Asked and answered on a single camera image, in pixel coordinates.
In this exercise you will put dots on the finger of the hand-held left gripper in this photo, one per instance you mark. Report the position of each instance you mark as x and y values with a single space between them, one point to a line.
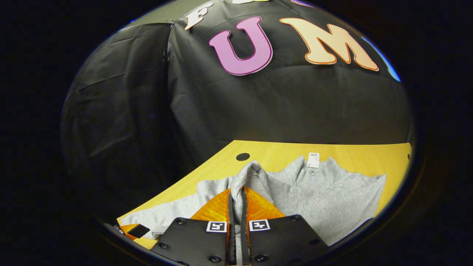
138 231

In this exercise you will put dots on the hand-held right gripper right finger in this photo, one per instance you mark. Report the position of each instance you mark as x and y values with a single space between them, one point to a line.
244 221

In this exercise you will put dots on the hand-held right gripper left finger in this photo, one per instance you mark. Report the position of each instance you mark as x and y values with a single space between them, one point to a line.
232 240

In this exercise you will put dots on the black backdrop cloth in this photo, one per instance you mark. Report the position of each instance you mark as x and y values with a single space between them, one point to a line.
295 103

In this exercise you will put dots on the gray sweatshirt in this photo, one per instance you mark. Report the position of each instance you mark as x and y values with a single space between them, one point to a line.
325 199

